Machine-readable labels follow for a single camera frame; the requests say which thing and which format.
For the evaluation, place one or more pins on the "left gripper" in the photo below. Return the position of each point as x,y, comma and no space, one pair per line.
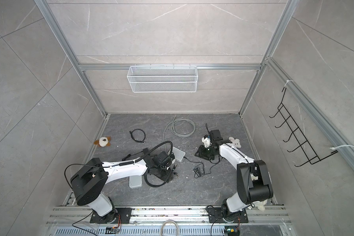
166,177

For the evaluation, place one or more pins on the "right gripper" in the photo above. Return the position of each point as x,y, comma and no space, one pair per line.
202,153

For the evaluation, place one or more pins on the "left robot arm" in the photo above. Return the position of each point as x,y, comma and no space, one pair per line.
156,165

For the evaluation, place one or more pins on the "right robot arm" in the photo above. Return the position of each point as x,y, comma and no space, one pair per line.
252,181

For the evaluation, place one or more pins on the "small white plush toy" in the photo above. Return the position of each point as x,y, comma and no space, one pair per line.
234,142

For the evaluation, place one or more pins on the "black power adapter left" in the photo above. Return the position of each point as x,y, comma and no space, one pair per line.
144,151

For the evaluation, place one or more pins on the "brown white plush toy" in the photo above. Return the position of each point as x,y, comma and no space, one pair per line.
103,141

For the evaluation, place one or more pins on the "large white plush sheep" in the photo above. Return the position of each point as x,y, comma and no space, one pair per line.
260,205

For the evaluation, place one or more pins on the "white switch near front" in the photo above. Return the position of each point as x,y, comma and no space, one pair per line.
135,181

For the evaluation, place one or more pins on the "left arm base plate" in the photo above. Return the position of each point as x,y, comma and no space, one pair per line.
113,217

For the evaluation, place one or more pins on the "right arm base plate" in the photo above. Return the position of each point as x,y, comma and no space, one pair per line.
219,215

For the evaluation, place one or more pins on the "black wire hook rack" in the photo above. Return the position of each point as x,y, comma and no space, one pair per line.
303,144

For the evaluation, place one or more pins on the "white wire mesh basket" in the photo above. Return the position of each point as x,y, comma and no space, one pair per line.
158,79

